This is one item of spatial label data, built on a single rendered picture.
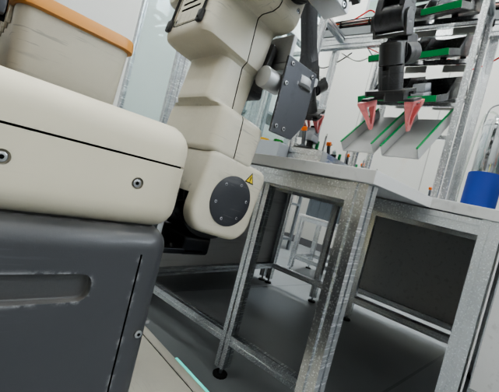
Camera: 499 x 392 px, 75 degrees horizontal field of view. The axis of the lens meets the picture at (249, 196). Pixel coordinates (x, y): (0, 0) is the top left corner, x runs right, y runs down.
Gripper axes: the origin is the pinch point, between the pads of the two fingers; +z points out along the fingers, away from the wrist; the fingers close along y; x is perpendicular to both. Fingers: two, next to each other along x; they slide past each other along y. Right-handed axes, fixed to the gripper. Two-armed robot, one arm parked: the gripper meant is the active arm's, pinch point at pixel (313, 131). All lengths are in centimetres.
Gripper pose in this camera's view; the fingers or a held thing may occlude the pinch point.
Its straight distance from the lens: 151.3
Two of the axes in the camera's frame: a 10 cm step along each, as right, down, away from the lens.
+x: -6.2, 5.5, -5.6
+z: 2.1, 8.1, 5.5
